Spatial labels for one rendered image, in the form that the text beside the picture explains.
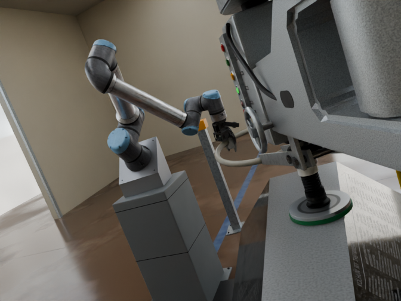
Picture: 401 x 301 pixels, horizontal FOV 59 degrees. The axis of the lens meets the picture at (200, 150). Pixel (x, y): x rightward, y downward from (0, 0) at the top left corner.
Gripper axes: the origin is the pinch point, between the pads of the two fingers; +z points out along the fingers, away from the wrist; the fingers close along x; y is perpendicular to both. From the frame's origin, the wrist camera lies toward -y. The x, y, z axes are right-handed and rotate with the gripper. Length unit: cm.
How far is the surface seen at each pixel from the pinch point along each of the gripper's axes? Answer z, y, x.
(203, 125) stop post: 10, -49, -91
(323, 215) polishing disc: -5, 41, 88
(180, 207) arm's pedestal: 30, 30, -33
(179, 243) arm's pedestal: 47, 44, -25
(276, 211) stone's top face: 2, 39, 64
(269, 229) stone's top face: -1, 51, 71
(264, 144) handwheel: -37, 54, 84
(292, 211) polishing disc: -3, 41, 75
